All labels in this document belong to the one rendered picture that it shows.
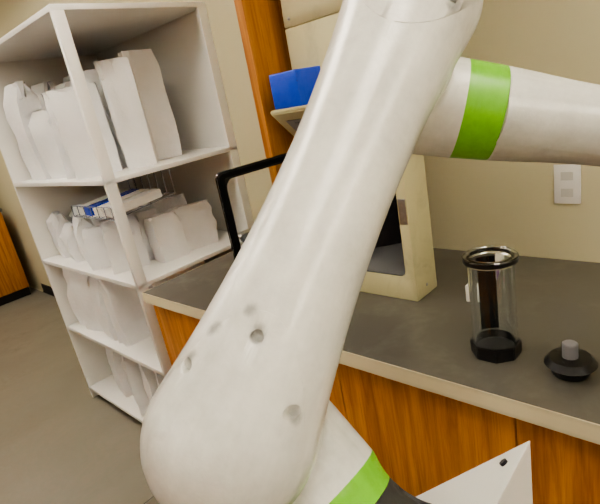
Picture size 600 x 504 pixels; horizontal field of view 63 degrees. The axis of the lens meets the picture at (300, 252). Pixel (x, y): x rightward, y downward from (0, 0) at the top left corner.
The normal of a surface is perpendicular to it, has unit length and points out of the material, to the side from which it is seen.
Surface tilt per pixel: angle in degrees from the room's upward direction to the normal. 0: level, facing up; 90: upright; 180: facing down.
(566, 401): 0
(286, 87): 90
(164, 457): 65
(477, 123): 100
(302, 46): 90
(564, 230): 90
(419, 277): 90
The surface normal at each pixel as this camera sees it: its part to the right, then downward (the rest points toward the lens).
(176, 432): -0.41, -0.33
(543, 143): -0.11, 0.77
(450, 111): -0.15, 0.34
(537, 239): -0.67, 0.35
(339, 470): 0.26, -0.55
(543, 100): -0.01, -0.06
